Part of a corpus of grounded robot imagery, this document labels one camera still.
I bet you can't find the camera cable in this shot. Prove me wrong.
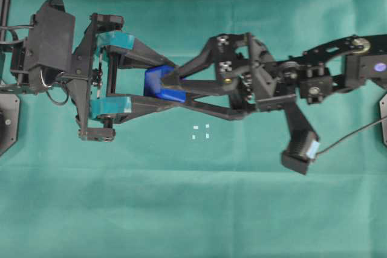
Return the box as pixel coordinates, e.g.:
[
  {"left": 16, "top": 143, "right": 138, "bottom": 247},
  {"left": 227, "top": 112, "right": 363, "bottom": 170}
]
[
  {"left": 0, "top": 22, "right": 73, "bottom": 106},
  {"left": 314, "top": 117, "right": 387, "bottom": 156}
]

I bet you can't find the blue block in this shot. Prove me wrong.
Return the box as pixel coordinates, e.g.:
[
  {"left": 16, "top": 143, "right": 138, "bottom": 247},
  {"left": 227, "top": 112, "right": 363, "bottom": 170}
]
[{"left": 143, "top": 65, "right": 186, "bottom": 103}]

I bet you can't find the left camera cable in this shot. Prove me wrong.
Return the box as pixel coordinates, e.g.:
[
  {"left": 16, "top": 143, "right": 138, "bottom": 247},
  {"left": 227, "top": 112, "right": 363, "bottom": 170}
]
[{"left": 0, "top": 22, "right": 73, "bottom": 106}]

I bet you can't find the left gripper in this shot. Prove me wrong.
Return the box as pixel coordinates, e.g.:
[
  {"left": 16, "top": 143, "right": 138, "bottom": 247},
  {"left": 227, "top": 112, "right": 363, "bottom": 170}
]
[{"left": 70, "top": 13, "right": 181, "bottom": 141}]

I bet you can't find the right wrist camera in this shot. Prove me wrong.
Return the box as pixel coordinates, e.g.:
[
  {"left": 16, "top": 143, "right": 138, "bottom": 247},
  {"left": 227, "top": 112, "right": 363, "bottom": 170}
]
[{"left": 256, "top": 94, "right": 321, "bottom": 176}]

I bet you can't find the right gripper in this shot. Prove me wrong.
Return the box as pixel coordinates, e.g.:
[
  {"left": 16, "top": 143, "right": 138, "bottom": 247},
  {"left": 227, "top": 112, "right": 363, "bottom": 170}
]
[{"left": 161, "top": 33, "right": 299, "bottom": 121}]

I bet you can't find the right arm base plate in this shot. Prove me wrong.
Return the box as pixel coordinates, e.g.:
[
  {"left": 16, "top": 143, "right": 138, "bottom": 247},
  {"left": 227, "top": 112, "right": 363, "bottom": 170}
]
[{"left": 379, "top": 94, "right": 387, "bottom": 146}]

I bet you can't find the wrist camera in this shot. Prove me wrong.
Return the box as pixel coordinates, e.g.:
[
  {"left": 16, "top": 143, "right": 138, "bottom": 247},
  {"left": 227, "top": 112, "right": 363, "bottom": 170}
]
[
  {"left": 24, "top": 0, "right": 75, "bottom": 93},
  {"left": 256, "top": 94, "right": 321, "bottom": 176}
]

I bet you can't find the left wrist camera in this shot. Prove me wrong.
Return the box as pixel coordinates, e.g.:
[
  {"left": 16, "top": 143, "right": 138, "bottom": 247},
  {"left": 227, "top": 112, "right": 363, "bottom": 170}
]
[{"left": 24, "top": 0, "right": 75, "bottom": 93}]

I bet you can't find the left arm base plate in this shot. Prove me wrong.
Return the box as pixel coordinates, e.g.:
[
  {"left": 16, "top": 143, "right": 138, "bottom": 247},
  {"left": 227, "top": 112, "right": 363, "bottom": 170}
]
[{"left": 1, "top": 94, "right": 21, "bottom": 155}]

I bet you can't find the right camera cable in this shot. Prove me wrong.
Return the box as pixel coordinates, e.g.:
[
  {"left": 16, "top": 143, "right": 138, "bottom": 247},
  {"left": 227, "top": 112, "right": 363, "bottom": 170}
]
[{"left": 314, "top": 117, "right": 387, "bottom": 156}]

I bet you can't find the green table cloth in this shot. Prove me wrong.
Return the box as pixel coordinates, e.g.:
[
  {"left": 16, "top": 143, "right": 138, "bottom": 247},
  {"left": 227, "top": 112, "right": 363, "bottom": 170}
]
[{"left": 1, "top": 0, "right": 386, "bottom": 257}]

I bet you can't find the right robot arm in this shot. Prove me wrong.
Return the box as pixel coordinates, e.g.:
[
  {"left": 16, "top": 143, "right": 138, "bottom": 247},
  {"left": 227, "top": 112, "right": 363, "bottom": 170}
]
[{"left": 161, "top": 33, "right": 386, "bottom": 120}]

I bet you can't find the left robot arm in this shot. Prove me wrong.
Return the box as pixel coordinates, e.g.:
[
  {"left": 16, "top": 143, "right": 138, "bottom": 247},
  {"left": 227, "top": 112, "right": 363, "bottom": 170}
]
[{"left": 1, "top": 7, "right": 187, "bottom": 141}]

